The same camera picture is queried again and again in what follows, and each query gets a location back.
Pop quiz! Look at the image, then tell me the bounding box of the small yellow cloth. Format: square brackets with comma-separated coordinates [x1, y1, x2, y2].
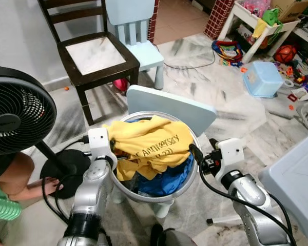
[253, 19, 268, 39]

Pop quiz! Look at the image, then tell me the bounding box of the light blue child chair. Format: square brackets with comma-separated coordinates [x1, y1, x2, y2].
[112, 85, 218, 218]
[105, 0, 166, 90]

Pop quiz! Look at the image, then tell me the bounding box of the blue cloth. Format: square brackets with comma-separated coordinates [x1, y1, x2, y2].
[131, 154, 196, 198]

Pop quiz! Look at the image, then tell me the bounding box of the dark wooden chair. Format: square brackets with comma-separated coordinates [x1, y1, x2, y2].
[37, 0, 141, 126]

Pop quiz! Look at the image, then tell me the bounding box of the green plastic stool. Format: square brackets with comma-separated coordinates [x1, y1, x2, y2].
[0, 182, 22, 222]

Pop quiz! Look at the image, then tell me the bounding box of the seated person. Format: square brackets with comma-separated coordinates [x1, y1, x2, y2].
[0, 151, 60, 203]

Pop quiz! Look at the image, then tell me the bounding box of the white plastic table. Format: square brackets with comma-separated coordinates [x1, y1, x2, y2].
[205, 128, 308, 246]

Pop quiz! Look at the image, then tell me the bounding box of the brown cardboard box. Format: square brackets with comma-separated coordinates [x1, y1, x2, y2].
[271, 0, 308, 22]

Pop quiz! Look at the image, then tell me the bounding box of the yellow t-shirt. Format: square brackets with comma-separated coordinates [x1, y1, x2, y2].
[103, 115, 195, 181]

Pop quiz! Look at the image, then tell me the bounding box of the black floor fan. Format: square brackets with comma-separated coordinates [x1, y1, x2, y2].
[0, 66, 92, 200]

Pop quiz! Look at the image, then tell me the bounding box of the black floor power cord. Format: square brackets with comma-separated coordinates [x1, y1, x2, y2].
[163, 49, 217, 71]

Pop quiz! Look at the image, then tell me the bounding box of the red brick pillar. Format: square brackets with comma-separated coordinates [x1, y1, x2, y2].
[204, 0, 234, 40]

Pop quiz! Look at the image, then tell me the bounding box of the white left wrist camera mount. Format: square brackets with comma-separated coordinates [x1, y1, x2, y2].
[87, 127, 111, 158]

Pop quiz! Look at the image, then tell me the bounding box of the colourful toy ring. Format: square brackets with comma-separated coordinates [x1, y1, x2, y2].
[211, 40, 245, 67]

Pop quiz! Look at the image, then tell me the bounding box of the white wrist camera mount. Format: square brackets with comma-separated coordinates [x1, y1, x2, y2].
[215, 137, 246, 176]
[87, 127, 111, 158]

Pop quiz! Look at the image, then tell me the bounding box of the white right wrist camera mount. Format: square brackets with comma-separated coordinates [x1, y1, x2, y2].
[215, 137, 246, 176]

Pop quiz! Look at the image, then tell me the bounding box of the white round basin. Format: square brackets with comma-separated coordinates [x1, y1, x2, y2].
[109, 110, 200, 204]

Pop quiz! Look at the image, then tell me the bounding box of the light blue storage box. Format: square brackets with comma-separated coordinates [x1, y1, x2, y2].
[243, 61, 284, 99]

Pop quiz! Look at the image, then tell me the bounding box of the white toy shelf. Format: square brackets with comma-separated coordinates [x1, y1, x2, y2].
[217, 0, 308, 65]

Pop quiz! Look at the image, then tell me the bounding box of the orange basketball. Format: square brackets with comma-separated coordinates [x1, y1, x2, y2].
[275, 45, 297, 64]

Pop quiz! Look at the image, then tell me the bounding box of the grey robot right leg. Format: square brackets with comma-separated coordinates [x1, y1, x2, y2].
[150, 223, 196, 246]

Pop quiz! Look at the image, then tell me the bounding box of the green toy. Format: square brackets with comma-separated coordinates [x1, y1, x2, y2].
[262, 8, 282, 26]

